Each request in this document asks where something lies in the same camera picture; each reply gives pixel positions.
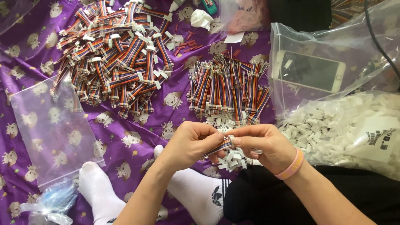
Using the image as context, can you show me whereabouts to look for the person's right hand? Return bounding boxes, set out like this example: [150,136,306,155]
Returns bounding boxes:
[225,124,298,175]

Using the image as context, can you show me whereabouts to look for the person's left hand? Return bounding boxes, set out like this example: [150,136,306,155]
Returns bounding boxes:
[162,121,232,172]

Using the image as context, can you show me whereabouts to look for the rainbow ribbon cable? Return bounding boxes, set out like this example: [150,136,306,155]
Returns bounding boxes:
[200,138,234,160]

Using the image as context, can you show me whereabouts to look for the pink rubber wristband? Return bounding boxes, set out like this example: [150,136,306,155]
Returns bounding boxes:
[275,148,305,181]

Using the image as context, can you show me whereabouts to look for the heap of loose white connectors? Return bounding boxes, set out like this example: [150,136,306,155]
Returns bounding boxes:
[205,115,264,173]

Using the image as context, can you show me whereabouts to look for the purple dog print bedsheet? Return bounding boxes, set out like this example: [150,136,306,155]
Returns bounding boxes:
[0,0,277,225]

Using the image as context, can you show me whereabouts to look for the white sock with black logo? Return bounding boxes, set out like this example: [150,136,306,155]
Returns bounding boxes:
[153,145,232,225]
[78,161,126,225]

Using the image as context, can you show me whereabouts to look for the black trousers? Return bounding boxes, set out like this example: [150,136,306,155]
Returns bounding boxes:
[223,165,400,225]

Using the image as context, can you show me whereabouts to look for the bag full of white connectors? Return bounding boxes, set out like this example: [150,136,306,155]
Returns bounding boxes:
[277,91,400,182]

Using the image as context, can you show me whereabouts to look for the white smartphone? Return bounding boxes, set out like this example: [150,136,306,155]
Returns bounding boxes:
[274,49,347,94]

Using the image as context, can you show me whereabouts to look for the scattered small red pieces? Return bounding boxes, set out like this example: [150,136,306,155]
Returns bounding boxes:
[173,23,241,59]

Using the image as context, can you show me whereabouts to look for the white printed label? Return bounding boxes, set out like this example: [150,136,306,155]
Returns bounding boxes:
[349,116,400,164]

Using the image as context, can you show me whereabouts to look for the white paper slip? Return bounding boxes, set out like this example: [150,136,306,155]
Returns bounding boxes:
[223,31,245,44]

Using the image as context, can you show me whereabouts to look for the large clear plastic bag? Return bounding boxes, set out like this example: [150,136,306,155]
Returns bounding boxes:
[268,0,400,121]

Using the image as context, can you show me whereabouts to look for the crumpled white tissue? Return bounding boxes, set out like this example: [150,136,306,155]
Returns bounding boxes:
[190,9,215,31]

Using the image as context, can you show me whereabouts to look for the empty clear zip bag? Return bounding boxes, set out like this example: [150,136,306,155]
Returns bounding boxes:
[9,74,106,189]

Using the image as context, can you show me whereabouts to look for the clear bag of orange parts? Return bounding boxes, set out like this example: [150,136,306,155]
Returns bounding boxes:
[218,0,271,34]

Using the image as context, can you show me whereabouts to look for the black box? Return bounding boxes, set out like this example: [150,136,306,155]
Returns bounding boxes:
[270,0,333,33]

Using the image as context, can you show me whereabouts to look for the white squeeze bottle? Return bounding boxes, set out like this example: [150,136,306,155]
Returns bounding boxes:
[168,0,187,13]

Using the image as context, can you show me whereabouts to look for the crumpled clear plastic bag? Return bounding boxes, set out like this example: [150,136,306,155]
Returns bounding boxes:
[19,177,79,225]

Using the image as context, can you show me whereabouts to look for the patterned fabric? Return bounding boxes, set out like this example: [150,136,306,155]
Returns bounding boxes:
[331,0,385,29]

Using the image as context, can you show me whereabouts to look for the flat clear plastic bag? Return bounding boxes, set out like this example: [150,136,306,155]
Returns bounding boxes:
[0,0,42,35]

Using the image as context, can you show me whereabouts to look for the pile of bare-ended rainbow cables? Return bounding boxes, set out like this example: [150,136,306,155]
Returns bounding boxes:
[186,52,272,126]

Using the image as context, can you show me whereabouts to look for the pile of connectored rainbow cables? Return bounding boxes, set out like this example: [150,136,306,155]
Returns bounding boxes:
[49,0,176,119]

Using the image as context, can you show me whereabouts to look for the black cable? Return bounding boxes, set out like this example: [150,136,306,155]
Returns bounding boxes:
[364,0,400,79]

